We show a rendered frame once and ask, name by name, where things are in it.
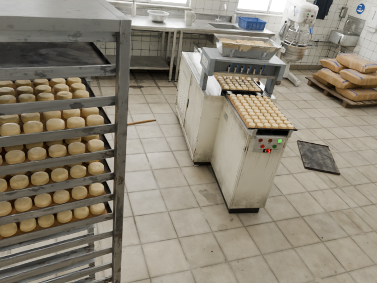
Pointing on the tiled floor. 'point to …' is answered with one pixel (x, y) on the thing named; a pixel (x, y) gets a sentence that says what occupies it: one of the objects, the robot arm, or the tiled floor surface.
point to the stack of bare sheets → (317, 158)
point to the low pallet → (340, 95)
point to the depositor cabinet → (200, 109)
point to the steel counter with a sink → (204, 27)
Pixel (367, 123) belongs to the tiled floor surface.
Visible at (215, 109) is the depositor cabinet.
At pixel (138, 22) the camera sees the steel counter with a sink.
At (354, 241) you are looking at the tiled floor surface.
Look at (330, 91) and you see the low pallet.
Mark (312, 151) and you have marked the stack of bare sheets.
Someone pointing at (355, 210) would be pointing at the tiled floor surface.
